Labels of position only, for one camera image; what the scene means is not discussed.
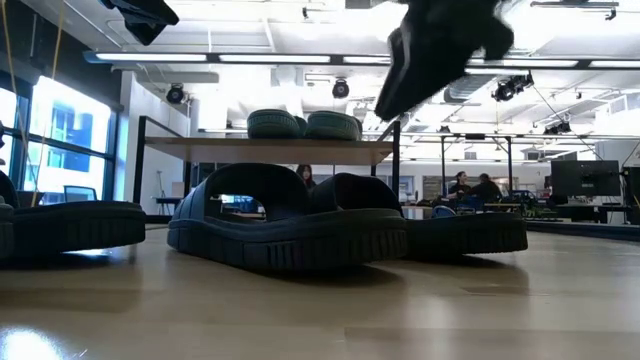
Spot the teal slide sandal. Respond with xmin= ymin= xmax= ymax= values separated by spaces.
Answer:
xmin=304 ymin=110 xmax=362 ymax=142
xmin=246 ymin=108 xmax=301 ymax=140

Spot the small background desk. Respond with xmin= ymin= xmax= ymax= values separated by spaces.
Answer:
xmin=152 ymin=195 xmax=186 ymax=216

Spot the small dark screen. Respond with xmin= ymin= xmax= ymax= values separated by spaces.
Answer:
xmin=63 ymin=185 xmax=99 ymax=204

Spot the wooden shelf with black frame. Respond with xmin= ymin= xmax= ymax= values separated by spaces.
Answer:
xmin=132 ymin=115 xmax=402 ymax=204

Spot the long ceiling light fixture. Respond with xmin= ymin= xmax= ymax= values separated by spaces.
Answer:
xmin=83 ymin=49 xmax=640 ymax=71

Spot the black metal rack frame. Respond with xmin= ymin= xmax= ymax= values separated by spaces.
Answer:
xmin=439 ymin=133 xmax=515 ymax=201

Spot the black computer monitor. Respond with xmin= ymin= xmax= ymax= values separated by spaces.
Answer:
xmin=550 ymin=159 xmax=622 ymax=198

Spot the person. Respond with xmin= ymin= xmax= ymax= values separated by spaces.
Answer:
xmin=446 ymin=170 xmax=474 ymax=201
xmin=469 ymin=172 xmax=504 ymax=204
xmin=295 ymin=163 xmax=317 ymax=191

